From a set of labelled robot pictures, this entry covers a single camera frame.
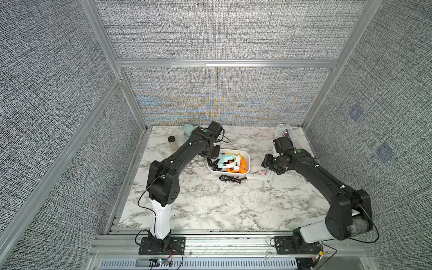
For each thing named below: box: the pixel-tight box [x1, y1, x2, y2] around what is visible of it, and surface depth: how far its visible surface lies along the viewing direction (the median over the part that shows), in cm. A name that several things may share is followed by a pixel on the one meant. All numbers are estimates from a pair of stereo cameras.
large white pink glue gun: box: [245, 169, 272, 190], surface depth 94 cm
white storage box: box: [208, 149, 251, 178], surface depth 95 cm
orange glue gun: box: [226, 158, 247, 174], surface depth 95 cm
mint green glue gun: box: [217, 154, 237, 169], surface depth 97 cm
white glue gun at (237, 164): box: [234, 154, 241, 171], surface depth 95 cm
